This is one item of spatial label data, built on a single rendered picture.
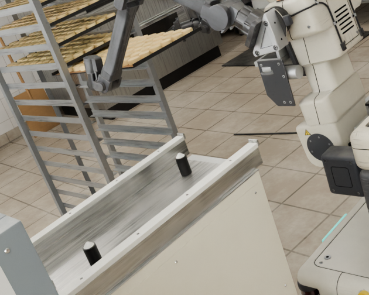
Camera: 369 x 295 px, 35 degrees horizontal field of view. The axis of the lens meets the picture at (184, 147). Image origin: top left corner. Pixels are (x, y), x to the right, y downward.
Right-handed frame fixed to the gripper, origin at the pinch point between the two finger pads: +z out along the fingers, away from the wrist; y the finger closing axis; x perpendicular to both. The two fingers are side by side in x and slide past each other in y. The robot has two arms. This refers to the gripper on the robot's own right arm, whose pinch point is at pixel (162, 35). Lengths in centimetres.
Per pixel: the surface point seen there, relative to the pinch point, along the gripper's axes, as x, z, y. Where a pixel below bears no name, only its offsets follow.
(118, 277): 155, 14, -14
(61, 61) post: 15.7, 42.9, 7.7
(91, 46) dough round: -3.6, 32.6, 5.7
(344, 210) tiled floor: 21, -53, -101
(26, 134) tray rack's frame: -27, 87, -30
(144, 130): -30, 29, -50
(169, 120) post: -15.2, 12.8, -44.2
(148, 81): -18.0, 16.0, -22.6
